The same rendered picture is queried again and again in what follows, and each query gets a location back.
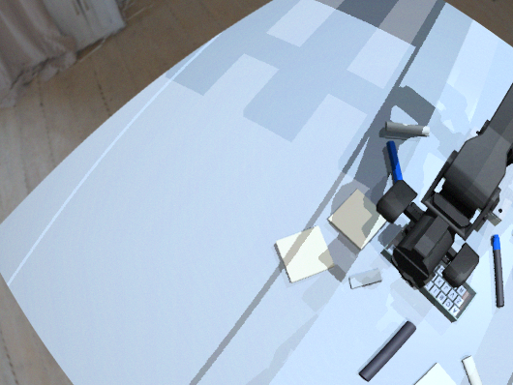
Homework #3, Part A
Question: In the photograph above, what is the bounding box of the dark grey keyboard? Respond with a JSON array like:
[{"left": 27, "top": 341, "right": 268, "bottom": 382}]
[{"left": 380, "top": 222, "right": 478, "bottom": 323}]

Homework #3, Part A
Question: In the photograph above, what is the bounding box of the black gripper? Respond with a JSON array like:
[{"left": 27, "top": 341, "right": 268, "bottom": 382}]
[{"left": 377, "top": 180, "right": 480, "bottom": 288}]

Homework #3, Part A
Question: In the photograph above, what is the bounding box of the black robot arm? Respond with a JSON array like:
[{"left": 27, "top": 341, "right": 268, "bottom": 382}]
[{"left": 391, "top": 83, "right": 513, "bottom": 288}]

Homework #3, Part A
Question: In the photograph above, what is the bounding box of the blue stylus with grey tip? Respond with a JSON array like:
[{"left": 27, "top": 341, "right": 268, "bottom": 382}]
[{"left": 386, "top": 140, "right": 403, "bottom": 183}]

